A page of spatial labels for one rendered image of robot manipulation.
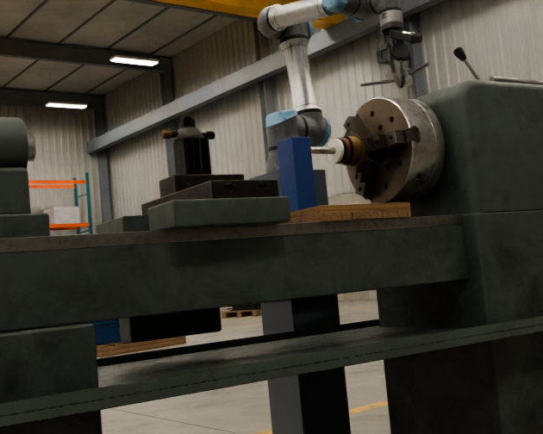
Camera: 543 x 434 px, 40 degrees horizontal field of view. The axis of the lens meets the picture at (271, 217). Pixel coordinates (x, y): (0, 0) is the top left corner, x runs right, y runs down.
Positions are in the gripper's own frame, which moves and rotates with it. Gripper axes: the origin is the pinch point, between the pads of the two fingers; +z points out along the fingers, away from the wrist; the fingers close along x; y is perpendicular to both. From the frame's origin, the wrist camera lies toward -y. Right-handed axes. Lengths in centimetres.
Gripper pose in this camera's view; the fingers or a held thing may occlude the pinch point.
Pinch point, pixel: (402, 83)
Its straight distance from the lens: 255.4
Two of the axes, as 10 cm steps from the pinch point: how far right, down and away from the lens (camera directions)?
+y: -5.2, 1.1, 8.5
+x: -8.5, 0.4, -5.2
